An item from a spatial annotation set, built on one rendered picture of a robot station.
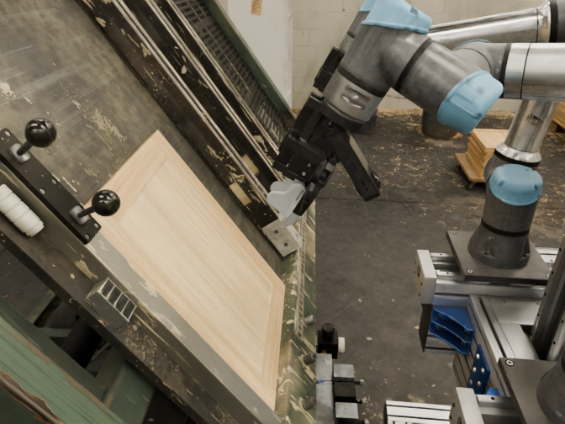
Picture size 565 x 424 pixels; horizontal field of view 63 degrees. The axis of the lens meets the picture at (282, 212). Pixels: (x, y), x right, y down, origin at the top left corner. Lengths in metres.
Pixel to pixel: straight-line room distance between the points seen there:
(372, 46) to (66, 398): 0.56
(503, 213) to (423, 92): 0.69
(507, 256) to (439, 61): 0.77
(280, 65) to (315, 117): 4.26
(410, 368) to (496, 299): 1.15
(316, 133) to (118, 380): 0.50
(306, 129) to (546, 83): 0.32
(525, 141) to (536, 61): 0.65
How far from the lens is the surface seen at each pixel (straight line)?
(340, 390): 1.27
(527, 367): 1.05
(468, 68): 0.61
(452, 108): 0.60
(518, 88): 0.72
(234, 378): 0.93
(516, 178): 1.25
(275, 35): 4.87
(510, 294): 1.37
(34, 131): 0.66
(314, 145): 0.67
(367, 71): 0.62
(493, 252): 1.29
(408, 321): 2.68
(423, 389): 2.36
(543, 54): 0.72
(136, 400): 0.84
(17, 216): 0.75
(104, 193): 0.67
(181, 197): 1.11
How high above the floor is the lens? 1.72
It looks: 28 degrees down
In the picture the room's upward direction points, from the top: straight up
